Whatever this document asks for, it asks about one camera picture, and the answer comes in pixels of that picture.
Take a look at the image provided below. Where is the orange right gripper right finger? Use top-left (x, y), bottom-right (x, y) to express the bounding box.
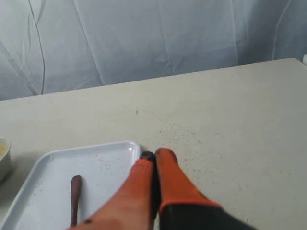
top-left (155, 148), bottom-right (253, 230)

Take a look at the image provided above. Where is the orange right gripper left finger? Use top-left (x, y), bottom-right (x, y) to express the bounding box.
top-left (70, 151), bottom-right (156, 230)

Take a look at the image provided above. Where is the brown wooden spoon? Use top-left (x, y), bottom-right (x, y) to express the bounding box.
top-left (70, 175), bottom-right (82, 227)

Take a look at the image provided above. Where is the yellow crumbly grain mixture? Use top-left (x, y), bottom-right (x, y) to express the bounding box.
top-left (0, 138), bottom-right (11, 160)

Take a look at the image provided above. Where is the white rectangular plastic tray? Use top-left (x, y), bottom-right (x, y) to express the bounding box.
top-left (0, 141), bottom-right (141, 230)

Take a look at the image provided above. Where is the white ceramic bowl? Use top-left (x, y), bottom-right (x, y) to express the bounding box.
top-left (0, 137), bottom-right (11, 181)

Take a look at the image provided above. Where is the white backdrop cloth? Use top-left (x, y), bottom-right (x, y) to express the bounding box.
top-left (0, 0), bottom-right (307, 100)

